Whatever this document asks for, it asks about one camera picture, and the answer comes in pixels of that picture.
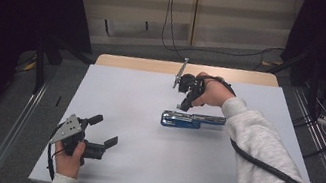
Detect black hanging power cable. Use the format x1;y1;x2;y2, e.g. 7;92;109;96
155;0;295;79

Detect black stand leg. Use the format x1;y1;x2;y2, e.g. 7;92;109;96
28;38;66;98

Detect wooden table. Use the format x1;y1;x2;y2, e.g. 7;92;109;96
93;43;283;99

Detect beige wooden cabinet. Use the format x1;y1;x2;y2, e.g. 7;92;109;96
60;0;305;79

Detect white table mat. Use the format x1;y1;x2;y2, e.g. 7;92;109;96
27;47;326;183

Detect blue stapler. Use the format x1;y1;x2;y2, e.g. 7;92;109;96
159;106;228;138

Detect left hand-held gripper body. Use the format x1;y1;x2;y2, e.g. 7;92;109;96
47;110;112;163

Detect person's right hand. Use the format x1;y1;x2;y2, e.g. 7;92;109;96
190;70;239;115

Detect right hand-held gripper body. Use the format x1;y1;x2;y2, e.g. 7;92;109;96
170;56;211;102

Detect black floor cables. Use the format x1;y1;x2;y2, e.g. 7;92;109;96
286;93;326;163

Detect white power strip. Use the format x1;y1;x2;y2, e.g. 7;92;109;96
315;113;326;126

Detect person's left hand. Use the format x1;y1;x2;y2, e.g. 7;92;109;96
49;136;88;181

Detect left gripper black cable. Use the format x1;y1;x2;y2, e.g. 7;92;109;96
41;121;70;183

